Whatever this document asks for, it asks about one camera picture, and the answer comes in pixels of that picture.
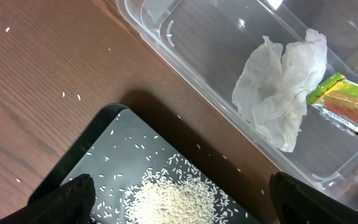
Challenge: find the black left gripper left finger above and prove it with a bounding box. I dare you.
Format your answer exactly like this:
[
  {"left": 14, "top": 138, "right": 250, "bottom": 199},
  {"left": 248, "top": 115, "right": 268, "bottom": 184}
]
[{"left": 0, "top": 174, "right": 96, "bottom": 224}]

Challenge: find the white tissue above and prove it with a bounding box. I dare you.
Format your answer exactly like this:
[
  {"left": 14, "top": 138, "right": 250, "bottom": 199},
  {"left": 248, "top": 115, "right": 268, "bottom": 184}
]
[{"left": 232, "top": 29, "right": 328, "bottom": 152}]

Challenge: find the black plastic tray bin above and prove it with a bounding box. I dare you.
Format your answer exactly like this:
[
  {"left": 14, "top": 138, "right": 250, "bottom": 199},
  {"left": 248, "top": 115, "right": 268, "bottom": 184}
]
[{"left": 28, "top": 103, "right": 259, "bottom": 223}]

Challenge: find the yellow green snack wrapper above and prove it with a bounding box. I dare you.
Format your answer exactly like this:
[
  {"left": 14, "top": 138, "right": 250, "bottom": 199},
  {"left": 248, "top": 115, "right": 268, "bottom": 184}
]
[{"left": 306, "top": 73, "right": 358, "bottom": 138}]

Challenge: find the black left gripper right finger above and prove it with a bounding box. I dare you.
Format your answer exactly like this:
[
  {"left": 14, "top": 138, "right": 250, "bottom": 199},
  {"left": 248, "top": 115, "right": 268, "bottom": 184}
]
[{"left": 268, "top": 172, "right": 358, "bottom": 224}]

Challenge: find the pile of white rice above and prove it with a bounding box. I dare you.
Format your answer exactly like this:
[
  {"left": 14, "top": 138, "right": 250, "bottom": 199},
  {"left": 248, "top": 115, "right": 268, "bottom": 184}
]
[{"left": 85, "top": 130, "right": 250, "bottom": 224}]

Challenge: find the clear plastic bin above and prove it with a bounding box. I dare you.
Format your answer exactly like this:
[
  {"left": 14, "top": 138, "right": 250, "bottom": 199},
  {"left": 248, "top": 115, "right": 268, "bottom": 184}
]
[{"left": 116, "top": 0, "right": 358, "bottom": 211}]

